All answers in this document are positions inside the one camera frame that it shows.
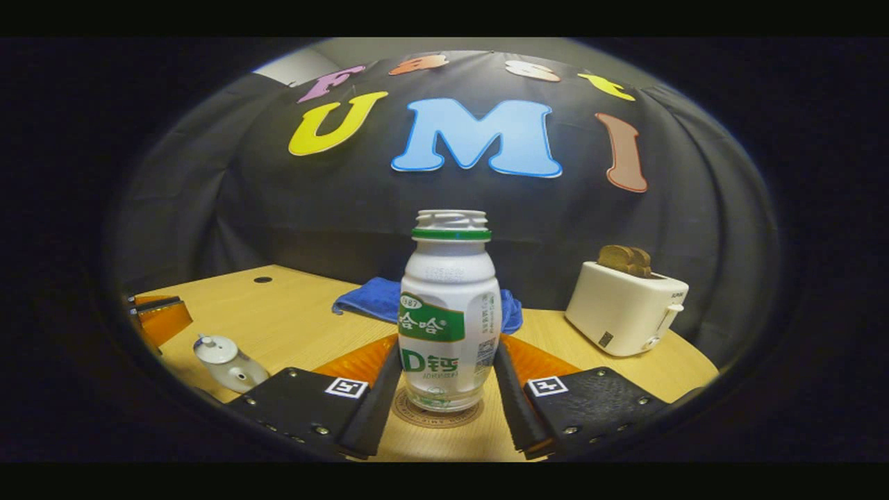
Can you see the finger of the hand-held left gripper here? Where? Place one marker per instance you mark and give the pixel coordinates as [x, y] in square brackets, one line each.
[167, 323]
[156, 301]

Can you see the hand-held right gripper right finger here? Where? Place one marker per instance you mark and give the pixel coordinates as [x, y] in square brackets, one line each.
[517, 417]

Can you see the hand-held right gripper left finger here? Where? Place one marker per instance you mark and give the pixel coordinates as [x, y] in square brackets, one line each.
[378, 417]

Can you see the white teacup lid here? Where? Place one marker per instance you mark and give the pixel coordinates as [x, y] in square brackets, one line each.
[215, 349]

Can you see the round wooden coaster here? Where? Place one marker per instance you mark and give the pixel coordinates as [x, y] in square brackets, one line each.
[434, 418]

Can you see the white ceramic teacup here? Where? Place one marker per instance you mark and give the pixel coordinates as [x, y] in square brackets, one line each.
[239, 378]

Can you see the white green-label water bottle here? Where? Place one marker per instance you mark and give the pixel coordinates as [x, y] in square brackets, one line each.
[448, 305]

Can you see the blue towel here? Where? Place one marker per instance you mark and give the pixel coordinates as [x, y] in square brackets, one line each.
[371, 298]

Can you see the white toaster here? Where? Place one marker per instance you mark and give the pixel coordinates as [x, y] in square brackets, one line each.
[618, 312]

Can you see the brown toast slice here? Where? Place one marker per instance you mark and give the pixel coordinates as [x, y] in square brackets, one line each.
[615, 258]
[642, 264]

